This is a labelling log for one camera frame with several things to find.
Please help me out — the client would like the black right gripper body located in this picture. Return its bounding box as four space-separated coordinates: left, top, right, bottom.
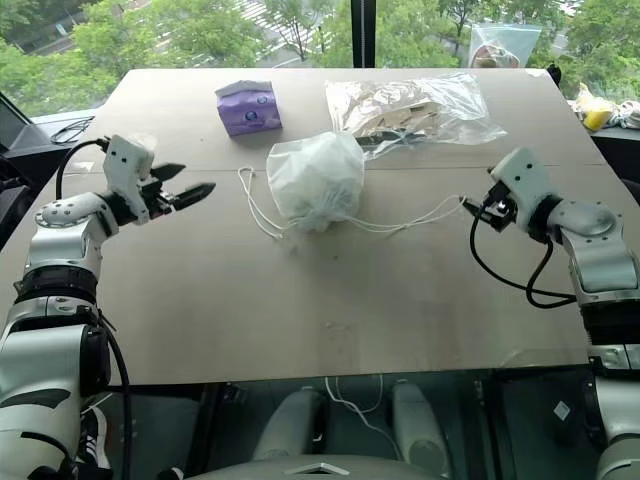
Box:
478 181 520 235

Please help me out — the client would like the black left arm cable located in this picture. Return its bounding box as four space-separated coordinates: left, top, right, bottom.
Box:
94 314 134 480
54 138 112 204

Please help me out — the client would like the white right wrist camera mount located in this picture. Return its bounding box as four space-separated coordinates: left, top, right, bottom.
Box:
488 147 551 235

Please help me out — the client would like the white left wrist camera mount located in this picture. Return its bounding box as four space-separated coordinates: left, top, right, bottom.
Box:
103 133 155 225

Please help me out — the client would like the black window frame post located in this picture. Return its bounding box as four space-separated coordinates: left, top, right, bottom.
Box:
351 0 377 69

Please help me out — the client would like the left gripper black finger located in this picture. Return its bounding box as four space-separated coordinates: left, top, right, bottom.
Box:
149 161 186 183
174 182 218 211

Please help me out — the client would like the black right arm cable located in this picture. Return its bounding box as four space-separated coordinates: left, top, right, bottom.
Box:
468 209 577 309

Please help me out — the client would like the yellow round object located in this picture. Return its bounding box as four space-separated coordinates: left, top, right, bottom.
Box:
582 107 609 132

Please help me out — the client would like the grey robot waist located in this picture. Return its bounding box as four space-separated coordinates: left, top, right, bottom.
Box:
184 452 451 480

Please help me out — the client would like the clear bag of wooden pieces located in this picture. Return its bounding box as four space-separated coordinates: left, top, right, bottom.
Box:
323 72 509 161

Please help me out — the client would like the thin white cable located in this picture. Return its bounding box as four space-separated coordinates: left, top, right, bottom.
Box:
324 374 401 459

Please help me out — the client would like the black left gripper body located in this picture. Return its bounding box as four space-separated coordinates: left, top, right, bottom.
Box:
133 175 181 220

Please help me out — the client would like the black slanted panel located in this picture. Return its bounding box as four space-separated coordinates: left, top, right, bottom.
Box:
0 92 57 157

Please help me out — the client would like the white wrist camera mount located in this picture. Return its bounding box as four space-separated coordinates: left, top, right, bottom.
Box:
488 147 551 235
103 133 155 225

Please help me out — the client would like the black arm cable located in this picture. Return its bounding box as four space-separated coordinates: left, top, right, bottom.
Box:
468 209 577 309
54 138 112 204
94 314 134 480

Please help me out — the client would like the thin black cable loop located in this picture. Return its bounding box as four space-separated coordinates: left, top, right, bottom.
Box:
49 115 96 146

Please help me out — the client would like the black and white sneaker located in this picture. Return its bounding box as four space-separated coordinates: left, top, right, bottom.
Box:
79 407 114 472

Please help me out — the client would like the clear zip bag with items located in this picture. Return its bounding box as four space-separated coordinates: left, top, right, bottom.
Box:
469 22 544 69

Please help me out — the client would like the purple tissue pack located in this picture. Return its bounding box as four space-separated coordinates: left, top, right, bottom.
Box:
214 79 284 138

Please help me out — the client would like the grey rounded robot leg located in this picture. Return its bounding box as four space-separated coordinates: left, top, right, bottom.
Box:
392 382 451 466
252 389 326 464

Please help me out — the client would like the white drawstring bag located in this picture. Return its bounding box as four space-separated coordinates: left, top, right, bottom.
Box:
237 132 469 251

